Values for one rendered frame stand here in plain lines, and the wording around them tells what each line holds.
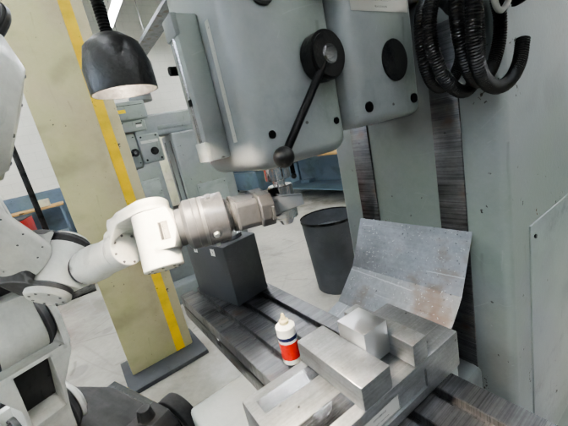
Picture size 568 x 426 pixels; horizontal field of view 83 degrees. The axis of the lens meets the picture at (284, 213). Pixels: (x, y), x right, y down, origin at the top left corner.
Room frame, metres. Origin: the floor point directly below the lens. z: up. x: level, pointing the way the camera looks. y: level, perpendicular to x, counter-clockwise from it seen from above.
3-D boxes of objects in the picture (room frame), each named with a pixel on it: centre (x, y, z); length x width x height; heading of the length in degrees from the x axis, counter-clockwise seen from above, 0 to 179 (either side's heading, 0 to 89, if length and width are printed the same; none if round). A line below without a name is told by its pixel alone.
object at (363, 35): (0.69, -0.17, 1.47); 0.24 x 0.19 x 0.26; 33
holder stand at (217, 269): (0.96, 0.22, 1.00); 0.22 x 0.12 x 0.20; 43
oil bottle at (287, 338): (0.58, 0.05, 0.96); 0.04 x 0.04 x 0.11
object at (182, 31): (0.53, 0.09, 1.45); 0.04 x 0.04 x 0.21; 33
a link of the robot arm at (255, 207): (0.56, 0.09, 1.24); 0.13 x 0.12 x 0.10; 14
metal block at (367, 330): (0.46, -0.09, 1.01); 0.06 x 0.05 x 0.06; 31
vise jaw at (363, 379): (0.43, -0.04, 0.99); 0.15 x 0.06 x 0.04; 31
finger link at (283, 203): (0.56, -0.01, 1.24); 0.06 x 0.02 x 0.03; 104
